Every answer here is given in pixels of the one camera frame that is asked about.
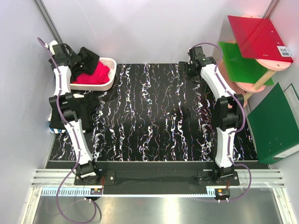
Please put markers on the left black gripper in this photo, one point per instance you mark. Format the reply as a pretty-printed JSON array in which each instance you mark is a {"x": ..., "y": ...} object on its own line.
[{"x": 73, "y": 58}]

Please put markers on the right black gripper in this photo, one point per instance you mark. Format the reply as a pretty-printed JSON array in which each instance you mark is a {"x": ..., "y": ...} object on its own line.
[{"x": 183, "y": 66}]

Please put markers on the black graphic t shirt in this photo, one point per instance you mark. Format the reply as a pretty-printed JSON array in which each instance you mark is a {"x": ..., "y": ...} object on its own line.
[{"x": 86, "y": 62}]

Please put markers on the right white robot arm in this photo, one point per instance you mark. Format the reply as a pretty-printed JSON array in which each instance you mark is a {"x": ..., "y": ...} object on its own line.
[{"x": 228, "y": 116}]

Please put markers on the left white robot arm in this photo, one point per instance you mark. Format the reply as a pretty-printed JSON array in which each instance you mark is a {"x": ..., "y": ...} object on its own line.
[{"x": 85, "y": 169}]

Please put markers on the pink t shirt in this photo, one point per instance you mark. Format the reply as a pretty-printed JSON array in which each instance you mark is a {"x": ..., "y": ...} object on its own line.
[{"x": 99, "y": 76}]

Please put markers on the white plastic basket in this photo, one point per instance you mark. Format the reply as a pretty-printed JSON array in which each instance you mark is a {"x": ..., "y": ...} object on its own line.
[{"x": 111, "y": 63}]

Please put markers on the light green folder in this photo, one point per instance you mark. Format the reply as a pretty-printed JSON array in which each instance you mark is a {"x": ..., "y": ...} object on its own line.
[{"x": 240, "y": 69}]

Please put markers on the pink wooden shelf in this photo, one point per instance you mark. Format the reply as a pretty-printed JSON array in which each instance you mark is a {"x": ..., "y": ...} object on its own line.
[{"x": 246, "y": 89}]

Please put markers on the folded black t shirt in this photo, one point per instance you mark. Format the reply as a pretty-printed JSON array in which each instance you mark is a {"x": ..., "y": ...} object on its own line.
[{"x": 73, "y": 106}]

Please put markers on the red folder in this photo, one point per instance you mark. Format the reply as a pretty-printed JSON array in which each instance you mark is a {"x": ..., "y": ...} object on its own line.
[{"x": 257, "y": 38}]

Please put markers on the dark green binder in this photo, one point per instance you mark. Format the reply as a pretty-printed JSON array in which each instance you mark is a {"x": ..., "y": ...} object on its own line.
[{"x": 274, "y": 127}]

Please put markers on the aluminium rail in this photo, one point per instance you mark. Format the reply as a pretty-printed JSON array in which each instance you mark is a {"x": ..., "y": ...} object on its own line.
[{"x": 259, "y": 178}]

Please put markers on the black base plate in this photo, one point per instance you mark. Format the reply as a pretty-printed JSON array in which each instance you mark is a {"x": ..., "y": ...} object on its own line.
[{"x": 157, "y": 182}]

